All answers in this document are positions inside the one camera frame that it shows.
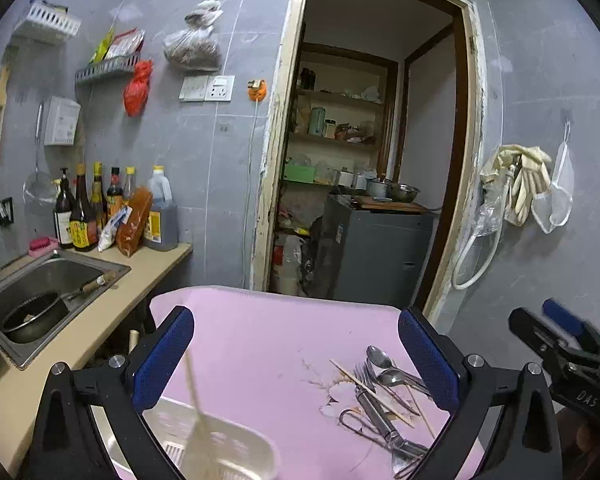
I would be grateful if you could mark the wooden chopstick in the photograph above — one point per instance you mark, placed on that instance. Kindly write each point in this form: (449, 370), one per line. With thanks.
(340, 367)
(196, 400)
(422, 417)

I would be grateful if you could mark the orange seasoning packet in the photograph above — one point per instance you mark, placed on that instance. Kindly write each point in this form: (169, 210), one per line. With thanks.
(134, 220)

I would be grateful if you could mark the crumpled clear plastic bag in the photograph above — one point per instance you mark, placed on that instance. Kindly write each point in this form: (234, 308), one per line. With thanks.
(490, 215)

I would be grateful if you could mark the white and blue packet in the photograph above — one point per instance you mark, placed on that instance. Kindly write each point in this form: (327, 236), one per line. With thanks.
(111, 232)

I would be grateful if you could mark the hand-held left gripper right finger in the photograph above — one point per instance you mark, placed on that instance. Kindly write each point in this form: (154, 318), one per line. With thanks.
(427, 355)

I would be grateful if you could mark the pink floral tablecloth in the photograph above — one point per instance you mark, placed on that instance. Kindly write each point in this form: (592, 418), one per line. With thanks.
(280, 340)

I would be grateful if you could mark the clear bottle with yellow cap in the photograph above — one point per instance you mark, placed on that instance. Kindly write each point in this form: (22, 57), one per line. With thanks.
(129, 185)

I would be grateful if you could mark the orange wall hook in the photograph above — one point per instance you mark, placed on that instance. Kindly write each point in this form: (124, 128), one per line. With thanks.
(256, 91)

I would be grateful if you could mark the grey wall rack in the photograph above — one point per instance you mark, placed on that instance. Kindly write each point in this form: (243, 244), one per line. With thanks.
(107, 69)

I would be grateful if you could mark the wooden storage shelf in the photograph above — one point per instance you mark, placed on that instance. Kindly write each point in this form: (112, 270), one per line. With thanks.
(340, 141)

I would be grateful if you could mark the grey cabinet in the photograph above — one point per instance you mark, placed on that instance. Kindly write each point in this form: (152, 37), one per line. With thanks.
(375, 255)

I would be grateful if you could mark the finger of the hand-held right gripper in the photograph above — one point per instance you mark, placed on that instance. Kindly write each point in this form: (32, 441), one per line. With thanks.
(562, 317)
(530, 330)

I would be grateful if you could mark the red and white packet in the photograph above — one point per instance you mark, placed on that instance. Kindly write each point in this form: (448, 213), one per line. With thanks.
(126, 42)

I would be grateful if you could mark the large cooking oil jug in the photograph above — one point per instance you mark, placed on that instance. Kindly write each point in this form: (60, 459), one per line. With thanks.
(162, 200)

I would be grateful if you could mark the metal fork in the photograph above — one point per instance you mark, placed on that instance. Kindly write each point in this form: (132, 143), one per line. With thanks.
(364, 379)

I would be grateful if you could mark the white plastic utensil holder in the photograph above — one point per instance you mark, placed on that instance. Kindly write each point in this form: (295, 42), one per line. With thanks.
(240, 452)

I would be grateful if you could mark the large bag of dried goods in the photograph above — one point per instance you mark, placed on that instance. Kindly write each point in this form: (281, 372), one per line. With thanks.
(192, 50)

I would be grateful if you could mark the green canister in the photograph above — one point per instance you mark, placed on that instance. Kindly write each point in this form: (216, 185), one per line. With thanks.
(317, 121)

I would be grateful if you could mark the white wall box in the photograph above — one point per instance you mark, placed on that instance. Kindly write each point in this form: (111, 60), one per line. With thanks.
(62, 121)

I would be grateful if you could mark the small metal spoon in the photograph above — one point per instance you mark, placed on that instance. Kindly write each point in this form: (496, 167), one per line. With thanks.
(391, 376)

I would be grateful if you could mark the slim bottle with yellow cap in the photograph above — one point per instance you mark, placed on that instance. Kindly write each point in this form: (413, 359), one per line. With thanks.
(98, 195)

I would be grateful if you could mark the metal mesh strainer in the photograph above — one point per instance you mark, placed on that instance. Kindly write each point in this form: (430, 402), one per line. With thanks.
(39, 187)

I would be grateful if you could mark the dark bottle with pump cap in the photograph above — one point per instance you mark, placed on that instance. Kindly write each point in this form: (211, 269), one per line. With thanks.
(64, 215)

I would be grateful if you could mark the wooden door frame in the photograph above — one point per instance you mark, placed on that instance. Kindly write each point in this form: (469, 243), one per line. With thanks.
(275, 110)

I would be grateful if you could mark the white wall basket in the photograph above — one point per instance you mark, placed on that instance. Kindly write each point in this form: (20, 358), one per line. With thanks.
(47, 20)

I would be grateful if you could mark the steel bowl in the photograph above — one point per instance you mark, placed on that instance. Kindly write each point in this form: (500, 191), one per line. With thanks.
(405, 192)

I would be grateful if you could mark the small clear plastic bag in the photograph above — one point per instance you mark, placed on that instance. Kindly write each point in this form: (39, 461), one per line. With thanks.
(205, 12)

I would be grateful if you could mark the metal pot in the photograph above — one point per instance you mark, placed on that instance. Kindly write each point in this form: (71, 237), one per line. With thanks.
(379, 187)

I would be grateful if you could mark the yellow green packet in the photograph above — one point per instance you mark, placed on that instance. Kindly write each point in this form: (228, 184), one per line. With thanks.
(101, 47)

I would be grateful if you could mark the dark bottle with red label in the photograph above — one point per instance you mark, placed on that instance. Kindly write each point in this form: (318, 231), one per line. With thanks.
(114, 195)

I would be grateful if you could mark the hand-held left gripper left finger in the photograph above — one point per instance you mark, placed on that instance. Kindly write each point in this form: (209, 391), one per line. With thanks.
(162, 360)

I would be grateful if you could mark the cream rubber gloves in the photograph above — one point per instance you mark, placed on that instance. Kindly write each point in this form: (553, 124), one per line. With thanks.
(527, 180)

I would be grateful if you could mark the red plastic bag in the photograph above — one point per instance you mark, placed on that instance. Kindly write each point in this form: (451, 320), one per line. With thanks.
(137, 90)

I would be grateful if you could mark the steel kitchen sink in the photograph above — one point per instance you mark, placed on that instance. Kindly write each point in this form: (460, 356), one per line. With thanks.
(45, 270)

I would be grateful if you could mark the wooden board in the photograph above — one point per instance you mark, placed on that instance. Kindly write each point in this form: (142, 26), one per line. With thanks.
(395, 206)

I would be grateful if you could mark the white plastic jug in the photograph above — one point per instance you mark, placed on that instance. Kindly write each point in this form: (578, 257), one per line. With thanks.
(289, 265)

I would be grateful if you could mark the dark bottle yellow red label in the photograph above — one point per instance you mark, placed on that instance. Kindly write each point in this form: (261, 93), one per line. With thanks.
(82, 225)

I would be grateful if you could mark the clear bag on hook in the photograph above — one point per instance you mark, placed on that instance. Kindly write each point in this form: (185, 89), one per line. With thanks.
(560, 185)

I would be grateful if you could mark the green box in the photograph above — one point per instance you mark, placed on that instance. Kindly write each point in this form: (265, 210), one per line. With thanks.
(298, 173)

